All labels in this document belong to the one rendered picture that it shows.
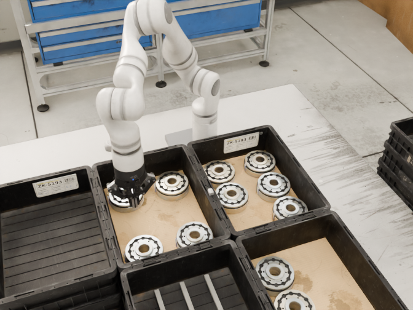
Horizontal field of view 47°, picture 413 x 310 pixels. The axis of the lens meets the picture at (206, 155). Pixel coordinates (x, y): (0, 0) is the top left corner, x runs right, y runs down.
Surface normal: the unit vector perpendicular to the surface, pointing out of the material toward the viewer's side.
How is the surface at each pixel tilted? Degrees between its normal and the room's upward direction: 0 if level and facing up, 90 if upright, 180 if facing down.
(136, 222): 0
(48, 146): 0
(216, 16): 90
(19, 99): 0
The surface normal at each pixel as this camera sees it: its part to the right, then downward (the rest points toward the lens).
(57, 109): 0.01, -0.74
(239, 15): 0.36, 0.62
